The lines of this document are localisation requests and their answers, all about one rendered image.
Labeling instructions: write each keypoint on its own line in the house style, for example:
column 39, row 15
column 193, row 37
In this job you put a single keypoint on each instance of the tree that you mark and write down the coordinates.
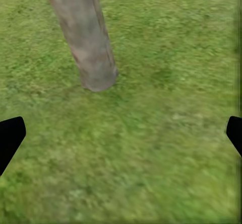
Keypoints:
column 83, row 26

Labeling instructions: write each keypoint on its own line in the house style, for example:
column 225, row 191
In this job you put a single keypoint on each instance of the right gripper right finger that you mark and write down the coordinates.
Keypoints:
column 234, row 132

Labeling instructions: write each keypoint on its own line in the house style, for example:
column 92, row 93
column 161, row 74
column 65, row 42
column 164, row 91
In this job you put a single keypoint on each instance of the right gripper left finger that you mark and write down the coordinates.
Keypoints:
column 12, row 133

